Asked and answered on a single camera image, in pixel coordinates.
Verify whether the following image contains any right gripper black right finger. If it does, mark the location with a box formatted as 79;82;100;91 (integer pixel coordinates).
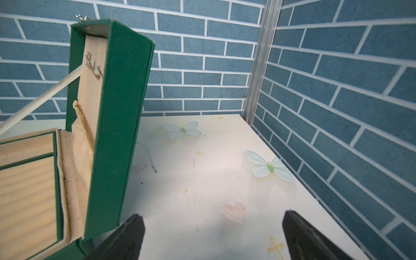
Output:
282;210;352;260

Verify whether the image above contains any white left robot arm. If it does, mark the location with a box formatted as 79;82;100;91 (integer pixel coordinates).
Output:
1;65;82;135

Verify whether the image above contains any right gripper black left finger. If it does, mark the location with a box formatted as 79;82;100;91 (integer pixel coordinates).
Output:
84;214;146;260

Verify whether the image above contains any green jewelry box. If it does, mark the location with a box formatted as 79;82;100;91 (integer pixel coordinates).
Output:
1;18;154;260

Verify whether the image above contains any aluminium right corner post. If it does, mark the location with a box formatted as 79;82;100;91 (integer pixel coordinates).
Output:
243;0;283;126

